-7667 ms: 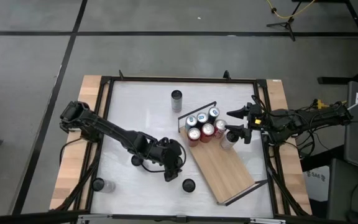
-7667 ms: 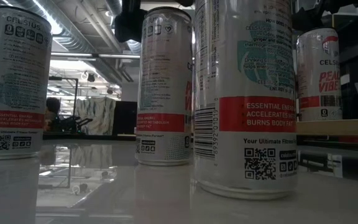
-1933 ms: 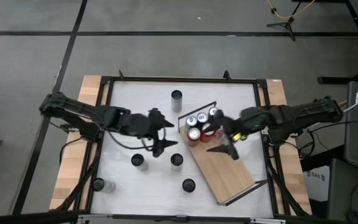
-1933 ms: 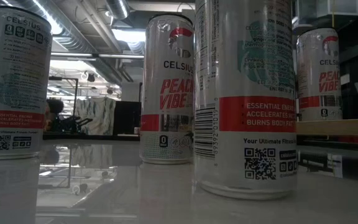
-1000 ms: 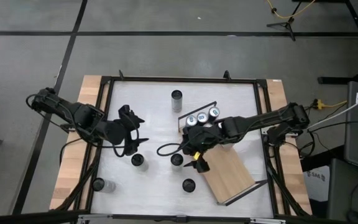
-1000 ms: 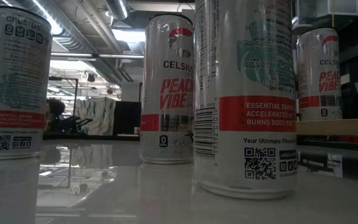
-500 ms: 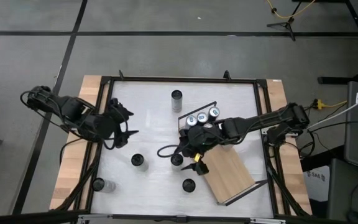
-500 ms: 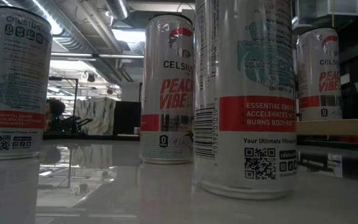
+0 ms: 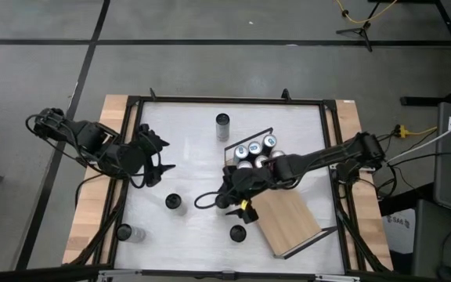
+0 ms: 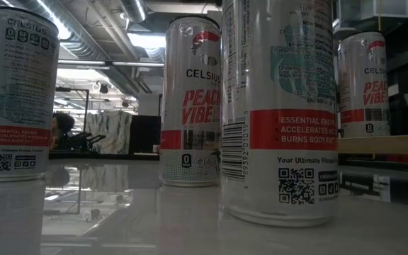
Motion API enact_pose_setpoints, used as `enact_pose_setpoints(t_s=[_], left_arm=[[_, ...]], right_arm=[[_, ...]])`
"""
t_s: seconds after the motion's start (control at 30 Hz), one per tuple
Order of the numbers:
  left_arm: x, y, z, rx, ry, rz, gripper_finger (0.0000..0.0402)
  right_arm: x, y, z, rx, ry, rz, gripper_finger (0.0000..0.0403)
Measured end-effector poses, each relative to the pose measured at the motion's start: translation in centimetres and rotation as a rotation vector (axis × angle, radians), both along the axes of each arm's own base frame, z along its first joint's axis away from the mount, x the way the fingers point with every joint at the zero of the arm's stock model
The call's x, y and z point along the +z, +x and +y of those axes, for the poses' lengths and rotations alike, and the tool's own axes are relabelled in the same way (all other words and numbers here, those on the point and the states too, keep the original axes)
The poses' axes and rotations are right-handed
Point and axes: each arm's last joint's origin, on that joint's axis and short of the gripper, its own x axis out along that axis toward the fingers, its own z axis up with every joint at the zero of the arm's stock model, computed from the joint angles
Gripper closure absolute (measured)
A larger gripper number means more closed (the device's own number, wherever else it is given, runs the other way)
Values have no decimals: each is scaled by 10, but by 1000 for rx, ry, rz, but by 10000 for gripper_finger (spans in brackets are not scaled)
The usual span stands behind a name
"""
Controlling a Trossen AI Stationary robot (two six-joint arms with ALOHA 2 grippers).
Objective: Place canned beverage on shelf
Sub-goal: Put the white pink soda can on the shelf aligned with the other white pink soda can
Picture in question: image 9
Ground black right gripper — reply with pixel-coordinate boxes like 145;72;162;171
214;164;278;225

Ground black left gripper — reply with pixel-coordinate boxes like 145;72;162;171
135;124;177;188

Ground white Celsius energy drink can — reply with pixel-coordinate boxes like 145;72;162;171
229;224;247;244
164;193;189;216
215;113;231;143
116;223;147;244

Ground silver blue Red Bull can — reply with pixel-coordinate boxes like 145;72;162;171
262;133;278;156
247;140;264;157
233;144;250;161

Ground white printed box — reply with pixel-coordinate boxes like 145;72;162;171
381;209;417;255

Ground dark grey cabinet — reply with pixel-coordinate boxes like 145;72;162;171
412;199;451;282

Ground black tripod stand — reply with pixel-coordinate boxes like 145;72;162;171
334;0;383;52

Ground black desk leg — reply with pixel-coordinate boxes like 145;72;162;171
400;76;451;107

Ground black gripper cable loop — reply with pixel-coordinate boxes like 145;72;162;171
193;190;222;210

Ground wooden shelf with black frame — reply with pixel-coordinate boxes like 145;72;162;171
223;127;339;260

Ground silver aluminium rail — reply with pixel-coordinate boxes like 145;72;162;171
96;269;362;282

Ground black cable bundle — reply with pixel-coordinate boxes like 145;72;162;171
67;178;132;267
334;187;391;273

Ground yellow extension cord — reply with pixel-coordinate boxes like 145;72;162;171
394;124;438;139

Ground white cable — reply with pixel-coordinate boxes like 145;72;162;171
385;112;451;164

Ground yellow floor cable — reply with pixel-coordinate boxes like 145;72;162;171
334;0;399;24

